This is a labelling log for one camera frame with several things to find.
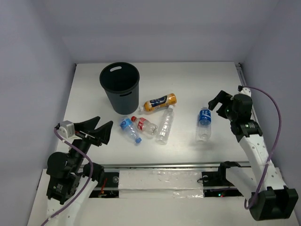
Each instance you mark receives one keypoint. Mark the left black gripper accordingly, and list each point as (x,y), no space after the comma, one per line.
(90,137)

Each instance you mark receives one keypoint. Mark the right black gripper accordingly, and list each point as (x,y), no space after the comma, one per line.
(223,97)

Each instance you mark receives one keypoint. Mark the dark blue label bottle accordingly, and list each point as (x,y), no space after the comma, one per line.
(204,124)

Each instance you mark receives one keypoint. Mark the light blue label water bottle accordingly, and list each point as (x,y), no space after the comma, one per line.
(129,129)

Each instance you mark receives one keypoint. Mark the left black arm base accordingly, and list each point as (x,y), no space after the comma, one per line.
(98,173)

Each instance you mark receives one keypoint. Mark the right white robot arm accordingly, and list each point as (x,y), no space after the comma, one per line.
(267,196)

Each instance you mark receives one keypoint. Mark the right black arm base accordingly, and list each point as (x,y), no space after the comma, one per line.
(218,178)

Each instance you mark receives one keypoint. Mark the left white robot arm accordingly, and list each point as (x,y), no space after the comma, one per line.
(73,176)

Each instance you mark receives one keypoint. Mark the dark grey plastic bin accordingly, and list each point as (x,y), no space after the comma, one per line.
(120,81)

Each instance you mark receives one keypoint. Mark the red label clear bottle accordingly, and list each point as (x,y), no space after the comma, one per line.
(144,126)

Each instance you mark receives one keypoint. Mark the orange drink bottle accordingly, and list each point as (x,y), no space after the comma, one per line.
(154,104)

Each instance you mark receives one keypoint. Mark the clear unlabelled plastic bottle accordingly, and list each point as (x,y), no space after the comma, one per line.
(165,126)

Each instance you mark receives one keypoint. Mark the white foam block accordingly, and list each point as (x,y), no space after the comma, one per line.
(160,184)

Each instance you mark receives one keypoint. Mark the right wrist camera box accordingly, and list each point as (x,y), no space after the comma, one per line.
(244,90)

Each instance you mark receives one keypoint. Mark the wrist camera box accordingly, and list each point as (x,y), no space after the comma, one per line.
(66,129)
(244,90)

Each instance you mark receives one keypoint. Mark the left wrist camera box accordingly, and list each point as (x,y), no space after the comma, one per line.
(66,129)

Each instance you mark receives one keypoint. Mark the aluminium rail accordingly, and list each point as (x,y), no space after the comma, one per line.
(162,165)

